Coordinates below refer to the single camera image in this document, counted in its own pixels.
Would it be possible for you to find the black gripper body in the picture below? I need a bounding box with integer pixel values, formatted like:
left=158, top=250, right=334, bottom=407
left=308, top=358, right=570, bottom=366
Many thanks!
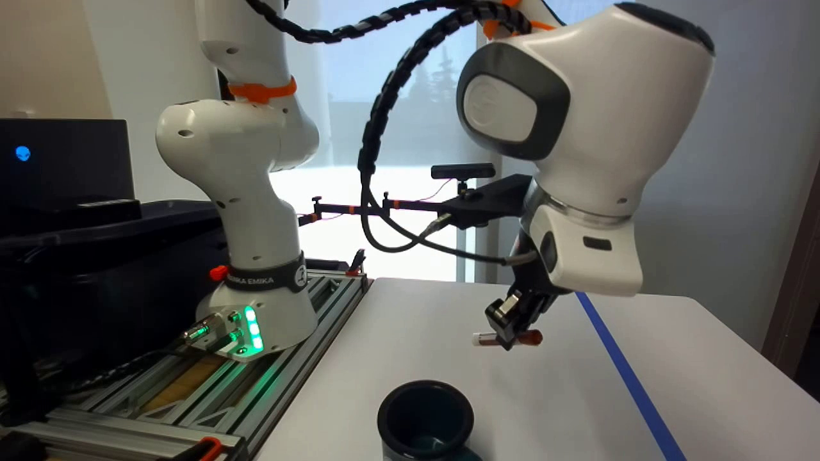
left=484, top=257, right=563, bottom=335

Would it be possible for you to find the red and white marker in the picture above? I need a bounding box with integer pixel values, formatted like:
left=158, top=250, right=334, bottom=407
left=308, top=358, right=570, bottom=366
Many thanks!
left=472, top=331, right=544, bottom=349

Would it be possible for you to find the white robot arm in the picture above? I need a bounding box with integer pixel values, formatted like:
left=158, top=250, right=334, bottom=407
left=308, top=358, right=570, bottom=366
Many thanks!
left=156, top=0, right=714, bottom=362

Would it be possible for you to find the blue tape line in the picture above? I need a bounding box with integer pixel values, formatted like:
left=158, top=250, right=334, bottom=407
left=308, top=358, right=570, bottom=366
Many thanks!
left=577, top=291, right=687, bottom=461

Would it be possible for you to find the dark round cup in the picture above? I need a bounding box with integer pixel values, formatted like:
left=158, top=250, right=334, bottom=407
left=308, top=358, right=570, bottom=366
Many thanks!
left=376, top=380, right=482, bottom=461

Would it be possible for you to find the black equipment case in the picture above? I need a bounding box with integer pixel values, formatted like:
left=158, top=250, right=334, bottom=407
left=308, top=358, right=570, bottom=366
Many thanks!
left=0, top=200, right=225, bottom=416

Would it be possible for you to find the black computer monitor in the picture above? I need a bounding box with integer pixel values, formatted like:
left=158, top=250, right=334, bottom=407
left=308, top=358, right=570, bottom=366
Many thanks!
left=0, top=118, right=133, bottom=211

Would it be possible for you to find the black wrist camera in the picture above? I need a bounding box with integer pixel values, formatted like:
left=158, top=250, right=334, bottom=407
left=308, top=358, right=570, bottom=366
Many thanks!
left=441, top=175, right=530, bottom=227

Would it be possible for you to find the black camera on stand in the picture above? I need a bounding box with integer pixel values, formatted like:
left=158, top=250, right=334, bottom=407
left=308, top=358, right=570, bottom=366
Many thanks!
left=298, top=165, right=494, bottom=227

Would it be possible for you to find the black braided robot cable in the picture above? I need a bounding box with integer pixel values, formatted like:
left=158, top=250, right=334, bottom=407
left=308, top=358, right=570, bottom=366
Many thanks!
left=243, top=0, right=535, bottom=267

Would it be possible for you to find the black aluminium mounting rail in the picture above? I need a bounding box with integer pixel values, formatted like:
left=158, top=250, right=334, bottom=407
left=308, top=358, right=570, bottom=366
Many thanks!
left=19, top=271, right=368, bottom=461

